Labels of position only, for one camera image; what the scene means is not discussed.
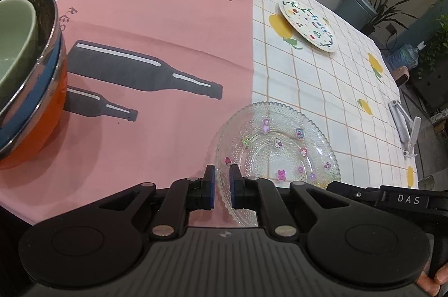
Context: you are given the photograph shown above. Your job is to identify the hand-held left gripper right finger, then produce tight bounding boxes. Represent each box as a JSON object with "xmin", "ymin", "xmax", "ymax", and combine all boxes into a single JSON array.
[{"xmin": 228, "ymin": 164, "xmax": 356, "ymax": 237}]

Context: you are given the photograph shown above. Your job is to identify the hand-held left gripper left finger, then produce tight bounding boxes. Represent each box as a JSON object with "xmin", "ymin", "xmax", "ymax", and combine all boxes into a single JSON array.
[{"xmin": 96, "ymin": 164, "xmax": 216, "ymax": 237}]

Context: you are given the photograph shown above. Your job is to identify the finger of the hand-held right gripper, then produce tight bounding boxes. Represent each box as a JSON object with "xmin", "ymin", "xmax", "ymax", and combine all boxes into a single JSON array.
[{"xmin": 325, "ymin": 180, "xmax": 381, "ymax": 210}]

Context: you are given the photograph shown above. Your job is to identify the beaded glass plate with stickers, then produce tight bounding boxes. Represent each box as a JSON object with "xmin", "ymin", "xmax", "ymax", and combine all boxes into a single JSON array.
[{"xmin": 215, "ymin": 102, "xmax": 341, "ymax": 228}]

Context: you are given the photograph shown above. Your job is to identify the steel bowl with orange base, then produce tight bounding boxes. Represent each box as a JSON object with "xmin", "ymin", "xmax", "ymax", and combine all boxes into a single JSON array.
[{"xmin": 0, "ymin": 38, "xmax": 69, "ymax": 171}]

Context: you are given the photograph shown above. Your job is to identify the steel bowl with blue base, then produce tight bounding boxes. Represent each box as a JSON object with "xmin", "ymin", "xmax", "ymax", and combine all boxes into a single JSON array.
[{"xmin": 0, "ymin": 0, "xmax": 62, "ymax": 152}]

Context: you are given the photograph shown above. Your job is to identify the green ceramic bowl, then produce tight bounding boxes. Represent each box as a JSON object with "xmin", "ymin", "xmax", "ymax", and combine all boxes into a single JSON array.
[{"xmin": 0, "ymin": 0, "xmax": 39, "ymax": 109}]

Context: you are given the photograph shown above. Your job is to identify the person's right hand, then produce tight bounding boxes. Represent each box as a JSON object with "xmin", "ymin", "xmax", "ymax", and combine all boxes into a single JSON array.
[{"xmin": 415, "ymin": 262, "xmax": 448, "ymax": 297}]

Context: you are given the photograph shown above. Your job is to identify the white folding stand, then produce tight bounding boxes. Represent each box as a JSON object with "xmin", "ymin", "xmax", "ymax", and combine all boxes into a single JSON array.
[{"xmin": 388, "ymin": 100, "xmax": 422, "ymax": 159}]

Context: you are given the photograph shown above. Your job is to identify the pink heater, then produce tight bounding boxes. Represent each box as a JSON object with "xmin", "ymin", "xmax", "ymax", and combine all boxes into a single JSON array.
[{"xmin": 394, "ymin": 66, "xmax": 412, "ymax": 87}]

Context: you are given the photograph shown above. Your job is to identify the blue water bottle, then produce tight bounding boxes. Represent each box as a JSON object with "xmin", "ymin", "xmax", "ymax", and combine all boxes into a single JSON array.
[{"xmin": 387, "ymin": 42, "xmax": 419, "ymax": 71}]

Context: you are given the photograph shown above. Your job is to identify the checkered and pink tablecloth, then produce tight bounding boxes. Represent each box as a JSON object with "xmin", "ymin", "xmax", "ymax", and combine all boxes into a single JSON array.
[{"xmin": 0, "ymin": 0, "xmax": 421, "ymax": 226}]

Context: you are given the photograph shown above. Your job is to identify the white painted plate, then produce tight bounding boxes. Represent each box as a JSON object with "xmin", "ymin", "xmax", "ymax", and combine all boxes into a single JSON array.
[{"xmin": 279, "ymin": 0, "xmax": 337, "ymax": 53}]

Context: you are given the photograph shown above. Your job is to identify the grey trash can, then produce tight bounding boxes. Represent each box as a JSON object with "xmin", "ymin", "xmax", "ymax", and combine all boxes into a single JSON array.
[{"xmin": 334, "ymin": 0, "xmax": 377, "ymax": 32}]

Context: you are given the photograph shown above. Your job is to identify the potted plant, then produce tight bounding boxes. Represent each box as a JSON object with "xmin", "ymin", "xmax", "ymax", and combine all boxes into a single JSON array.
[{"xmin": 360, "ymin": 0, "xmax": 419, "ymax": 35}]

